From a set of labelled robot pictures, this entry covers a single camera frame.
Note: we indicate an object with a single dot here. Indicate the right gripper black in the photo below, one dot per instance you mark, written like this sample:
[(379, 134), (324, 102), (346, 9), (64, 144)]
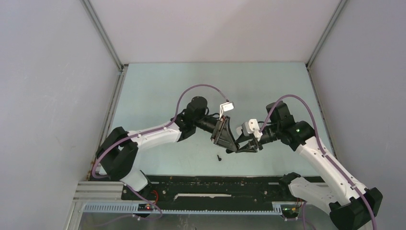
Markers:
[(251, 147)]

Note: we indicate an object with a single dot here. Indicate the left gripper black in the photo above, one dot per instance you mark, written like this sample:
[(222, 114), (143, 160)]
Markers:
[(222, 135)]

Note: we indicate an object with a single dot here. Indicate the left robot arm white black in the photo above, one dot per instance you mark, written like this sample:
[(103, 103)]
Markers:
[(116, 155)]

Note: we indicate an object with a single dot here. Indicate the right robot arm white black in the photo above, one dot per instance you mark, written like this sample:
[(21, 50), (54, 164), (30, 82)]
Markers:
[(350, 204)]

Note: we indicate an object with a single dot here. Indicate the aluminium extrusion left base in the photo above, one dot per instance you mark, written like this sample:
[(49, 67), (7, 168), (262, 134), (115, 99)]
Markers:
[(97, 191)]

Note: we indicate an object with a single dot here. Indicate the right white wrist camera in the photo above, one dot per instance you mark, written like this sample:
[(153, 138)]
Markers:
[(249, 129)]

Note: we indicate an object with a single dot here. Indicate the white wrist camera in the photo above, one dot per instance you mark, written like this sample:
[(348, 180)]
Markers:
[(249, 129), (224, 107)]

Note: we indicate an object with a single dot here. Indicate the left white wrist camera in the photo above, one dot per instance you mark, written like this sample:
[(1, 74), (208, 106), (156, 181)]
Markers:
[(224, 107)]

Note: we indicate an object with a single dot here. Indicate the right aluminium frame post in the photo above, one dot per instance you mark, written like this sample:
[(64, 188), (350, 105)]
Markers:
[(329, 27)]

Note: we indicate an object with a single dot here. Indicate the aluminium frame post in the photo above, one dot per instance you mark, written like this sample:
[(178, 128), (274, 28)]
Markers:
[(329, 27), (94, 18)]

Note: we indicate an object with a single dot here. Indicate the left aluminium frame post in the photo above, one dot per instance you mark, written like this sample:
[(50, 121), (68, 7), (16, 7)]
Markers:
[(94, 18)]

